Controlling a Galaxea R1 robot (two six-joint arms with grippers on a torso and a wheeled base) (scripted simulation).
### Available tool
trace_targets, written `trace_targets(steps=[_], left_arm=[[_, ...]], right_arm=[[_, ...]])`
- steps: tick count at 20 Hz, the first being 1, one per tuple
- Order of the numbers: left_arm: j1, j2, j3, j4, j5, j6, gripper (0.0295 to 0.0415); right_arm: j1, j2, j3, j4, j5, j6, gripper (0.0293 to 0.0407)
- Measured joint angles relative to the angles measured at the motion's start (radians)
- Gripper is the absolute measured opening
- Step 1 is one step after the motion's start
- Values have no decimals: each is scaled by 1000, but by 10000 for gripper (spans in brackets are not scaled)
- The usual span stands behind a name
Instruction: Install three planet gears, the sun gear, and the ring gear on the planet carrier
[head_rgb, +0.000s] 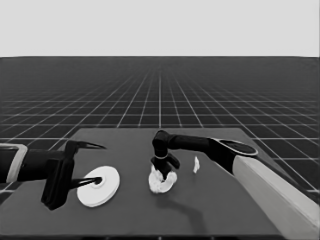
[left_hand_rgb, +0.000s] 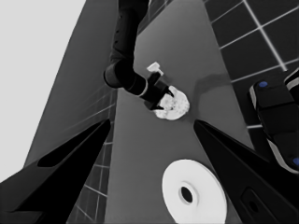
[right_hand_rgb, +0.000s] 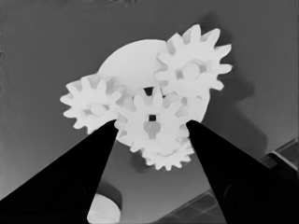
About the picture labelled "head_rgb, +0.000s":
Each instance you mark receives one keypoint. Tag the large thick white disc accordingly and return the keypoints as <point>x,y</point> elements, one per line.
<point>86,196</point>

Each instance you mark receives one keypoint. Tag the white round carrier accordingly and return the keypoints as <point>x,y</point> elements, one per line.
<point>166,188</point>

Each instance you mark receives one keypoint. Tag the thin white T-shaped piece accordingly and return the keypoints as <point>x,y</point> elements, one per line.
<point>196,165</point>

